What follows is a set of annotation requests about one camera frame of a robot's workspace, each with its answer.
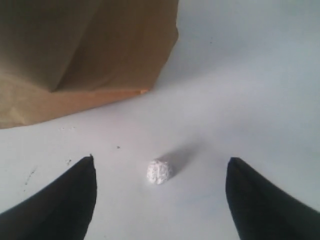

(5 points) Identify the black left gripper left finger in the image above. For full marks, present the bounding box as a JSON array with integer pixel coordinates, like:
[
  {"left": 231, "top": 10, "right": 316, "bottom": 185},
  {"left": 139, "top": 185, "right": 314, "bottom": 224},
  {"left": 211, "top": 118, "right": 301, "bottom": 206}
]
[{"left": 0, "top": 155, "right": 97, "bottom": 240}]

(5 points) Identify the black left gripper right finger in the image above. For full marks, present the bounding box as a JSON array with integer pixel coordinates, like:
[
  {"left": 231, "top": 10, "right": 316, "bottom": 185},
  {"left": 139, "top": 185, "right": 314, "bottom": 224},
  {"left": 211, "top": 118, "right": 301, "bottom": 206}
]
[{"left": 225, "top": 157, "right": 320, "bottom": 240}]

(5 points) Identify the brown paper bag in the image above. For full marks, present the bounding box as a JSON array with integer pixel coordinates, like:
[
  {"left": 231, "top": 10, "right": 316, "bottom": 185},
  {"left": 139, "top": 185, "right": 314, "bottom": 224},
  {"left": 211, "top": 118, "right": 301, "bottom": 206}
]
[{"left": 0, "top": 0, "right": 179, "bottom": 129}]

